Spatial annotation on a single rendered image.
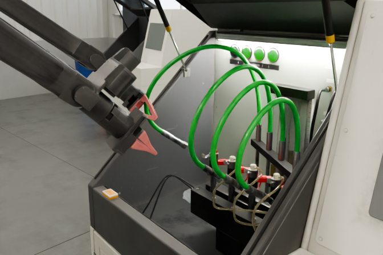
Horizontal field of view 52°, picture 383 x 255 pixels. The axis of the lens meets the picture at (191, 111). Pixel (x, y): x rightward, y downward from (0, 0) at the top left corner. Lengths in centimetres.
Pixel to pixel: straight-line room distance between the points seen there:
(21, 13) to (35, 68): 47
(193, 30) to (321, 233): 338
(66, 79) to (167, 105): 75
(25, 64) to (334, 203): 70
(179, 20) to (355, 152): 330
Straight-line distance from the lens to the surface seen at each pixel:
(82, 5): 833
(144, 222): 115
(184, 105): 149
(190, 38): 414
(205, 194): 122
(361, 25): 97
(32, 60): 71
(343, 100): 95
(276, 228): 92
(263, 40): 134
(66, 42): 117
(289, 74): 132
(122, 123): 83
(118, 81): 82
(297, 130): 106
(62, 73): 73
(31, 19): 117
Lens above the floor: 152
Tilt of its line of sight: 14 degrees down
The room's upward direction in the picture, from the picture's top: straight up
